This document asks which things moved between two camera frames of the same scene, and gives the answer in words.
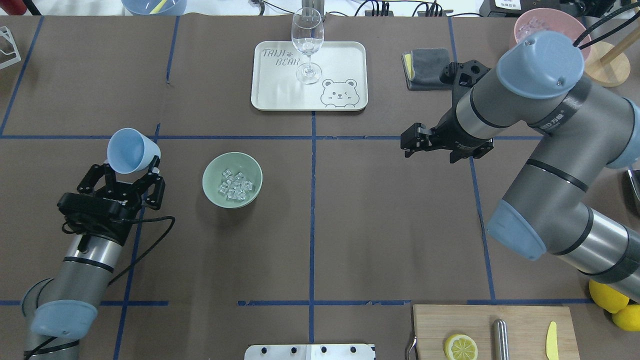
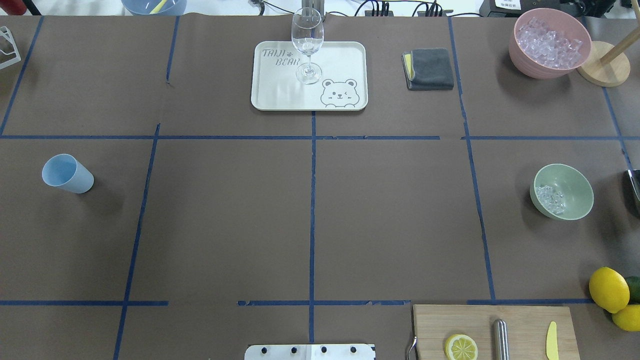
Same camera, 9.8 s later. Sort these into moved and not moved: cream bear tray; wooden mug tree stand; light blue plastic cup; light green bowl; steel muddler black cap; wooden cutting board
Moved: light green bowl; light blue plastic cup
Not moved: cream bear tray; wooden mug tree stand; wooden cutting board; steel muddler black cap
